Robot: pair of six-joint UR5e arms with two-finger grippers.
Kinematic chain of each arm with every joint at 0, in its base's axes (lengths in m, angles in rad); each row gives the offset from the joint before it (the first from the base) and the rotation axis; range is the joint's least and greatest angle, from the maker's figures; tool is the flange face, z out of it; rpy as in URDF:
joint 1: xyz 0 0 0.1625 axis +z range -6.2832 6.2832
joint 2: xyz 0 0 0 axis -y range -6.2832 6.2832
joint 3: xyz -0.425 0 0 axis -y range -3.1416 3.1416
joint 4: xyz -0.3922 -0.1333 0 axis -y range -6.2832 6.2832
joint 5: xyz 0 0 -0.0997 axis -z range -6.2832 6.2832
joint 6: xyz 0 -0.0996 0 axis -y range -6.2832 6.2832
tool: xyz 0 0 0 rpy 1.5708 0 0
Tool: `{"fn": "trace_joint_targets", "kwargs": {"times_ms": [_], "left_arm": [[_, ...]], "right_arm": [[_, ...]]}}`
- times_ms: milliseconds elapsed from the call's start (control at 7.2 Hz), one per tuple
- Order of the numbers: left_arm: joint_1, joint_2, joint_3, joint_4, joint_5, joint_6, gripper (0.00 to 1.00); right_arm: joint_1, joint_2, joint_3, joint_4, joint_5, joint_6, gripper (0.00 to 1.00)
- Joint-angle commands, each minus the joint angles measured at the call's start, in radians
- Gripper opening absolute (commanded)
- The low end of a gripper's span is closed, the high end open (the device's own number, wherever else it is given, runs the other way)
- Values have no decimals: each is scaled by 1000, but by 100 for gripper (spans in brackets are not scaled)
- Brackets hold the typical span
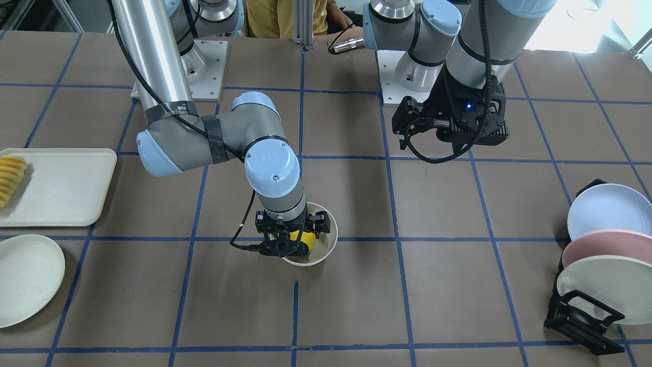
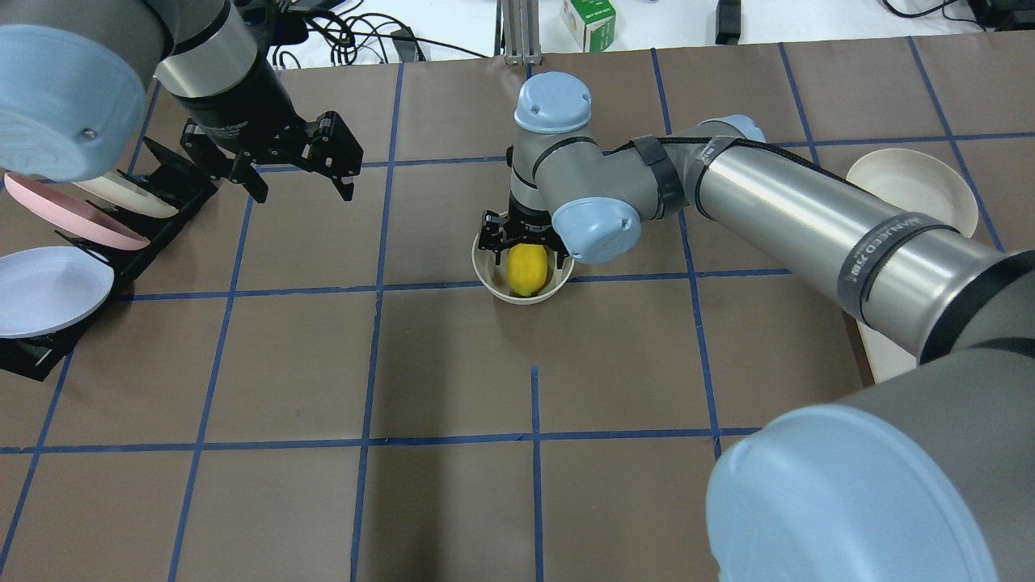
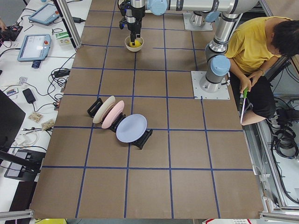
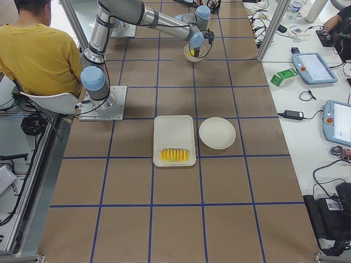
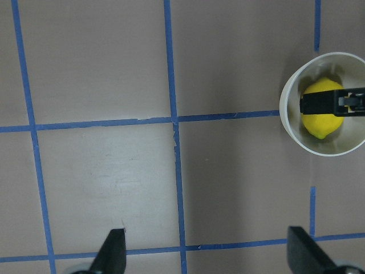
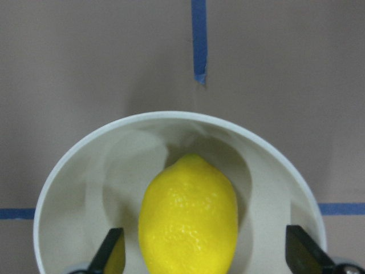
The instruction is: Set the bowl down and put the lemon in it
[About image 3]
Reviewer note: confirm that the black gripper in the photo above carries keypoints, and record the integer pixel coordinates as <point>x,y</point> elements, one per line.
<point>134,21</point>

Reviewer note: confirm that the white ceramic bowl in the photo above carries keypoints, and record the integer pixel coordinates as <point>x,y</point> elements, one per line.
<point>128,40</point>

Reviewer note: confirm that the yellow lemon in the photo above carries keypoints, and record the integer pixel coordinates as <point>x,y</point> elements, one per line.
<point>138,44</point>

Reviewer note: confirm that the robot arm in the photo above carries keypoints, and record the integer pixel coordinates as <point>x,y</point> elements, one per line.
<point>159,7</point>
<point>231,11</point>

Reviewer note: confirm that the cream plate in rack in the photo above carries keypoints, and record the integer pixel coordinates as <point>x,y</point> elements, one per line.
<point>104,110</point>

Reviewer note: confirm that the green white carton box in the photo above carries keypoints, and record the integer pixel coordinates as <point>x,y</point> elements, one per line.
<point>63,38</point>

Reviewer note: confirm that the pink plate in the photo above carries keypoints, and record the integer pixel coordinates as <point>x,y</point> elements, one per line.
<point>113,114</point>

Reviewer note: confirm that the black dish rack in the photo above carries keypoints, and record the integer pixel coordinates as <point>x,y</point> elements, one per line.
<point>138,143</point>

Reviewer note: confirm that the teach pendant far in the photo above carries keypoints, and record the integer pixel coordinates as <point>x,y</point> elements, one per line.
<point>45,15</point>

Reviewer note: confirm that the teach pendant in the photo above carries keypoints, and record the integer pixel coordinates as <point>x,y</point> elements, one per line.
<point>34,48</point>
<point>45,15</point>

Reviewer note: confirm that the blue plate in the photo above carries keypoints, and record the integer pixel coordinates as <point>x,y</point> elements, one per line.
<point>131,128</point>

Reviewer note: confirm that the teach pendant near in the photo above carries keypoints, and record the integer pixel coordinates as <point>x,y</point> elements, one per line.
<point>34,48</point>

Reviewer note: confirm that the black power adapter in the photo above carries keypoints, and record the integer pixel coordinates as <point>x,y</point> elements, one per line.
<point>28,94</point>

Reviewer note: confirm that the person in yellow shirt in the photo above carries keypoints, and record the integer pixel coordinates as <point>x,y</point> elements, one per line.
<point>254,47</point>

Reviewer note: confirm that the black monitor stand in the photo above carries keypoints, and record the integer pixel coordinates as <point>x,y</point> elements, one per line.
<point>24,163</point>

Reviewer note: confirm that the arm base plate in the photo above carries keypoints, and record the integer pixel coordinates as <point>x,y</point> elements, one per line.
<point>203,89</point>
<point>195,21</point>

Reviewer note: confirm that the aluminium frame post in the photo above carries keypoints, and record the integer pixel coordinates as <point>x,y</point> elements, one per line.
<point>68,22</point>

